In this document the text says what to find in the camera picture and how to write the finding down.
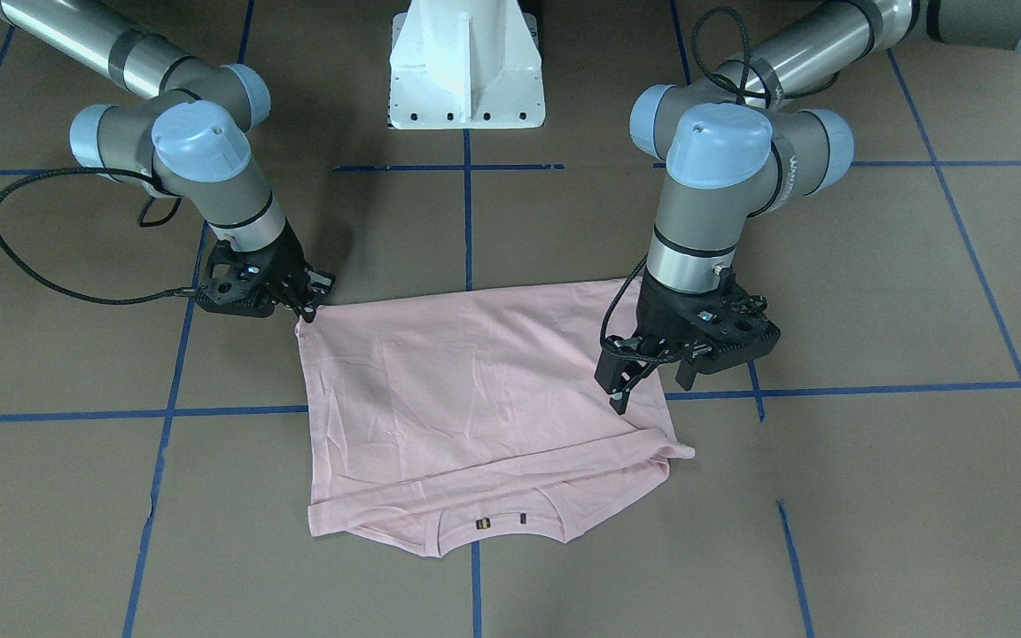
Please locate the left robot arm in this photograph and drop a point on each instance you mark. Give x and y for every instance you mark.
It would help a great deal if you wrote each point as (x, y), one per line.
(731, 154)

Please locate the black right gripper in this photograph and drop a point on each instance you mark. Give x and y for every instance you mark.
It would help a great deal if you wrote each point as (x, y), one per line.
(288, 260)

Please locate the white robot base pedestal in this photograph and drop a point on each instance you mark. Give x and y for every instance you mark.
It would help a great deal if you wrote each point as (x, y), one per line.
(466, 65)

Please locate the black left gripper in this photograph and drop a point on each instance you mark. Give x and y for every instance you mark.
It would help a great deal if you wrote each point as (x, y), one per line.
(658, 312)

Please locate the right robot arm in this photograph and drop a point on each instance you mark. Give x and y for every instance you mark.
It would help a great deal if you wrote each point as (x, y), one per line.
(186, 141)

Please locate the pink Snoopy t-shirt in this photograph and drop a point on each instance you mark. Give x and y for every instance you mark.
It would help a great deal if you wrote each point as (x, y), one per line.
(441, 420)

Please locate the brown table cover mat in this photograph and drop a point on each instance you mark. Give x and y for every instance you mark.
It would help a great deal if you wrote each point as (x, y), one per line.
(864, 480)

